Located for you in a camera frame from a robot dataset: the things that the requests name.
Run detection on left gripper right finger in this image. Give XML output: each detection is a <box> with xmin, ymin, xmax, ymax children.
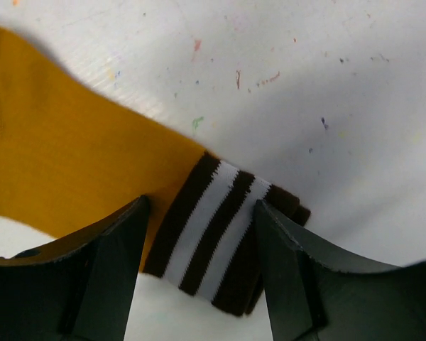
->
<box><xmin>253</xmin><ymin>201</ymin><xmax>426</xmax><ymax>340</ymax></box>

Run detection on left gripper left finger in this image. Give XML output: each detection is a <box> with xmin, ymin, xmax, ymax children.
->
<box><xmin>0</xmin><ymin>196</ymin><xmax>150</xmax><ymax>340</ymax></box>

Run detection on mustard yellow sock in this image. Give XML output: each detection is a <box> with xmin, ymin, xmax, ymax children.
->
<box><xmin>0</xmin><ymin>28</ymin><xmax>310</xmax><ymax>316</ymax></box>

